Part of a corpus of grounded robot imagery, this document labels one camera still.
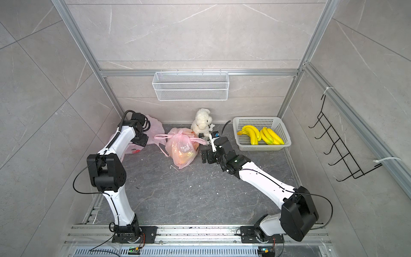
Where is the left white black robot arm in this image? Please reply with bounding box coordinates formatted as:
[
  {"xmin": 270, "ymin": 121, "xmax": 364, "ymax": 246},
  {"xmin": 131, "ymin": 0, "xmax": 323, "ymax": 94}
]
[{"xmin": 87, "ymin": 110, "xmax": 150, "ymax": 243}]

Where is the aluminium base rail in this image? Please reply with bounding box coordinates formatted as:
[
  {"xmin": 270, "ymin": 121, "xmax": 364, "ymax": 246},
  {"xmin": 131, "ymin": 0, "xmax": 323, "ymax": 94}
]
[{"xmin": 58, "ymin": 224, "xmax": 336, "ymax": 257}]

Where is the pink plastic bag with print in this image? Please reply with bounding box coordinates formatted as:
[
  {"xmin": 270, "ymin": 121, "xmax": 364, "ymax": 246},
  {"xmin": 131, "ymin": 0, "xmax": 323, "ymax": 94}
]
[{"xmin": 154, "ymin": 128, "xmax": 207, "ymax": 169}]

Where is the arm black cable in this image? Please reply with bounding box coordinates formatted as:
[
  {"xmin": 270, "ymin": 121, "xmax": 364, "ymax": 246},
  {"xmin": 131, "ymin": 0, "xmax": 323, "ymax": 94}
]
[
  {"xmin": 219, "ymin": 120, "xmax": 334, "ymax": 230},
  {"xmin": 72, "ymin": 110, "xmax": 152, "ymax": 226}
]

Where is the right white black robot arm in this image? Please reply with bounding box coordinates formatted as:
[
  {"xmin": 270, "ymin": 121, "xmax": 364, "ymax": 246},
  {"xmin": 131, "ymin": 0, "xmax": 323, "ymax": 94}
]
[{"xmin": 201, "ymin": 132, "xmax": 319, "ymax": 243}]

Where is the yellow-green banana bunch right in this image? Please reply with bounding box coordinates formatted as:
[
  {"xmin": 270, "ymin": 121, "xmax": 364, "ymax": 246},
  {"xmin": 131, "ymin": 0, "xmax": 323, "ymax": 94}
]
[{"xmin": 260, "ymin": 127, "xmax": 285, "ymax": 145}]

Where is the white plush toy dog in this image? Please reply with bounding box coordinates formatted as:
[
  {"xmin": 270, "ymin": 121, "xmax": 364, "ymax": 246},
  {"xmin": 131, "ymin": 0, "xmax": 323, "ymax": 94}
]
[{"xmin": 191, "ymin": 108, "xmax": 215, "ymax": 140}]

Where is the white plastic basket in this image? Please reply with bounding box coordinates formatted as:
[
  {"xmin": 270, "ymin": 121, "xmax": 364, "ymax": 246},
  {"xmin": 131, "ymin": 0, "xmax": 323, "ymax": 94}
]
[{"xmin": 233, "ymin": 117, "xmax": 291, "ymax": 151}]

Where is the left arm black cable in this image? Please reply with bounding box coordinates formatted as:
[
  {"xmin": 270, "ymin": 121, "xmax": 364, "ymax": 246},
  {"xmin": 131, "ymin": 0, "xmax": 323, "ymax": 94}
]
[{"xmin": 72, "ymin": 110, "xmax": 152, "ymax": 226}]

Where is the plain pink plastic bag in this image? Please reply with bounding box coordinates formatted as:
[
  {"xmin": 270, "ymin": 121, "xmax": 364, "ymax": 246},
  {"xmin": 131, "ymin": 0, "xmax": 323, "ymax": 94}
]
[{"xmin": 98, "ymin": 113, "xmax": 167, "ymax": 160}]

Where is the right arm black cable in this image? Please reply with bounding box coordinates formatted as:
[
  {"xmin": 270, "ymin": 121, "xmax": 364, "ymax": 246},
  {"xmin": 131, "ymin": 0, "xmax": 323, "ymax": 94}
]
[{"xmin": 219, "ymin": 120, "xmax": 334, "ymax": 230}]

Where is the yellow-green banana bunch left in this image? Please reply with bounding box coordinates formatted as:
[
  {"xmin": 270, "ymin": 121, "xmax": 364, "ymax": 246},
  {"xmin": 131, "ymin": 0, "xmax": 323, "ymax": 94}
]
[{"xmin": 237, "ymin": 125, "xmax": 262, "ymax": 145}]

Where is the yellow-green banana bunch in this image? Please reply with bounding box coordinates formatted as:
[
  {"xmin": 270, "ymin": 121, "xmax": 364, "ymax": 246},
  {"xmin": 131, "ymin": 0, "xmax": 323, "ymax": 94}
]
[
  {"xmin": 237, "ymin": 125, "xmax": 262, "ymax": 145},
  {"xmin": 260, "ymin": 127, "xmax": 285, "ymax": 145}
]

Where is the black wire hook rack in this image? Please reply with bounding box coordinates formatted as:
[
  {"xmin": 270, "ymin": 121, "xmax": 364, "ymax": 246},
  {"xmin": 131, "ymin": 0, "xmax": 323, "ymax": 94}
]
[{"xmin": 308, "ymin": 95, "xmax": 383, "ymax": 182}]

